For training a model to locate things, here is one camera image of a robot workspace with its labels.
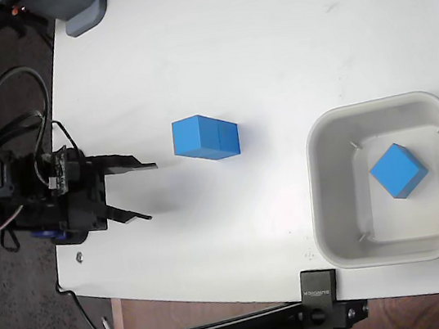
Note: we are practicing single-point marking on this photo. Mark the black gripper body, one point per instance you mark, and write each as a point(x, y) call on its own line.
point(82, 201)

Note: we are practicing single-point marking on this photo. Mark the blue cube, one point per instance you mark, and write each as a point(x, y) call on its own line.
point(396, 171)
point(192, 137)
point(229, 140)

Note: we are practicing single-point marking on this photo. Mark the white square bin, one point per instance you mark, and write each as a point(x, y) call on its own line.
point(332, 197)

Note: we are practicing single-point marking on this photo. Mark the blue plastic base part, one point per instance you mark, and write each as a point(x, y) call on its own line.
point(54, 234)

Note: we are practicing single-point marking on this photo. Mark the small metal nut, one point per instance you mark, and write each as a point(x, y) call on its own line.
point(79, 257)

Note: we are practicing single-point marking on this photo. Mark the black table clamp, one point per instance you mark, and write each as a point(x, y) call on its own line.
point(320, 302)

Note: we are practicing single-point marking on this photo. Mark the small camera circuit board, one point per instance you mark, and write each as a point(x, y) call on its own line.
point(58, 172)

